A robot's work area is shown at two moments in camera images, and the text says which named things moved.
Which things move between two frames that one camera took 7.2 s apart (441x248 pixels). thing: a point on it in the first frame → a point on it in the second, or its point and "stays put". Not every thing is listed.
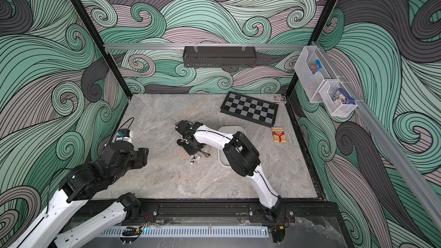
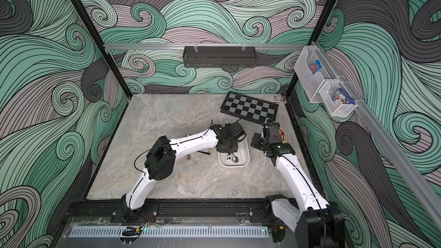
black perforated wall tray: [219, 56] stays put
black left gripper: [141, 157] → [234, 150]
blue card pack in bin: [340, 94] stays put
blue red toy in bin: [315, 66] stays put
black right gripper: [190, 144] → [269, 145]
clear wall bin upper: [312, 66] stays put
